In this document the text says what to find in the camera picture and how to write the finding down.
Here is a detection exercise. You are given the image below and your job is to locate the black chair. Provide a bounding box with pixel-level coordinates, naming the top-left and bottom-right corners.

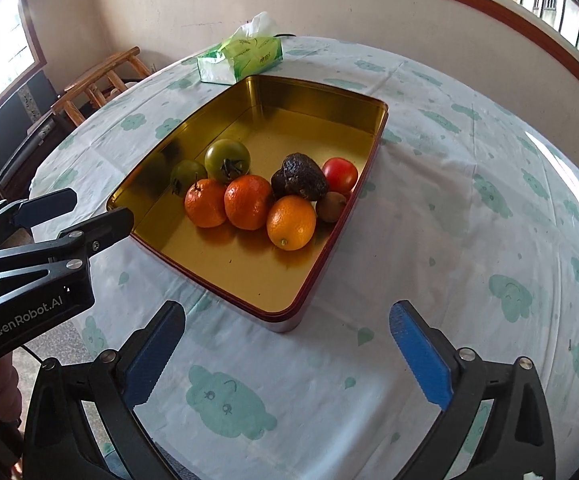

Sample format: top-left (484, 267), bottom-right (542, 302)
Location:
top-left (0, 67), bottom-right (70, 206)

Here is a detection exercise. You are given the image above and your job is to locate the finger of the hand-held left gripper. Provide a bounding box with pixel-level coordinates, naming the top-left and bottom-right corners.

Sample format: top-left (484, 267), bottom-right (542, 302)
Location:
top-left (0, 206), bottom-right (135, 282)
top-left (0, 188), bottom-right (78, 248)

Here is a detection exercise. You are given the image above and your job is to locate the large dark brown wrinkled fruit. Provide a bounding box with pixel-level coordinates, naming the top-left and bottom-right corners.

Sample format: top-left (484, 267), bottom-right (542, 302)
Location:
top-left (270, 153), bottom-right (329, 201)

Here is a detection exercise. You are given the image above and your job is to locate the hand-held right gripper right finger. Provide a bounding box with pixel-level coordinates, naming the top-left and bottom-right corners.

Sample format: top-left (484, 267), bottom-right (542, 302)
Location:
top-left (389, 300), bottom-right (556, 480)

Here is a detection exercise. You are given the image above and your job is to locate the gold metal tin tray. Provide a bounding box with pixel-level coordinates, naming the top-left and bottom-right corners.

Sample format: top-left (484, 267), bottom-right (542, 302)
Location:
top-left (106, 75), bottom-right (389, 334)

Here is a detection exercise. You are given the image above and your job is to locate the large green tomato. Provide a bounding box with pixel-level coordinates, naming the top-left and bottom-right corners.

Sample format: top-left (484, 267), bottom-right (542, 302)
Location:
top-left (204, 139), bottom-right (252, 184)

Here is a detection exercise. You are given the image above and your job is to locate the small light orange mandarin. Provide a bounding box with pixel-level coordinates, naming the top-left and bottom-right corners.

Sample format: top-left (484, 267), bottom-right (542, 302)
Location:
top-left (184, 178), bottom-right (228, 229)

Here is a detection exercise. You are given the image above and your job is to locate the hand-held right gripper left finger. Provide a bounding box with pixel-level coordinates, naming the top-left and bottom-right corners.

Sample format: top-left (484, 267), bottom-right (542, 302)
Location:
top-left (22, 301), bottom-right (186, 480)

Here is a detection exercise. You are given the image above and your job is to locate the black cable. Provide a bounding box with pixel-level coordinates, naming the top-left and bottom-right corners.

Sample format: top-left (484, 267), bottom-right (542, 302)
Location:
top-left (18, 342), bottom-right (47, 366)

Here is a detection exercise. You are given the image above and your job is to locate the wooden chair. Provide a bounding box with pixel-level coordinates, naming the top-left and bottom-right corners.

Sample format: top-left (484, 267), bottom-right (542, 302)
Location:
top-left (50, 46), bottom-right (151, 128)

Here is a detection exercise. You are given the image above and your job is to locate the dark orange bumpy mandarin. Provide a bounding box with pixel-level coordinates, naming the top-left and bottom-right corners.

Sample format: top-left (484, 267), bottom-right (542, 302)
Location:
top-left (224, 174), bottom-right (275, 231)

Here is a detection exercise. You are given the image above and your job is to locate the small olive-brown fruit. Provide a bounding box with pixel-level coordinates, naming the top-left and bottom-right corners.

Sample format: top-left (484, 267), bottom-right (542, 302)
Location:
top-left (316, 191), bottom-right (349, 223)

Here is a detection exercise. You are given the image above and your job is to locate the green tissue pack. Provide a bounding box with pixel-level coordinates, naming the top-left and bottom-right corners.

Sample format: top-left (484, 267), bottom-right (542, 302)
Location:
top-left (197, 11), bottom-right (284, 85)

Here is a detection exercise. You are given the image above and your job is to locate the smooth oval orange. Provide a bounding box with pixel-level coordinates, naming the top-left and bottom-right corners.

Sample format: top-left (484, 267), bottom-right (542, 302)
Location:
top-left (266, 195), bottom-right (317, 252)

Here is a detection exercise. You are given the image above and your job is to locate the white cloud-print tablecloth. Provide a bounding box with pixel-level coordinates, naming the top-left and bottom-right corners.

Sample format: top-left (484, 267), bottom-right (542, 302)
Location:
top-left (28, 35), bottom-right (579, 480)

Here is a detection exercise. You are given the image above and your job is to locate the red tomato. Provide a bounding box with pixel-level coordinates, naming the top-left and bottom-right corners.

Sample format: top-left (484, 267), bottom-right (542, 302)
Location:
top-left (322, 157), bottom-right (359, 194)

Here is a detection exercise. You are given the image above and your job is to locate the small green tomato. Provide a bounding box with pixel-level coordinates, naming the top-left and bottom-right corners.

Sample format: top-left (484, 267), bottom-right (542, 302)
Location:
top-left (170, 159), bottom-right (209, 198)

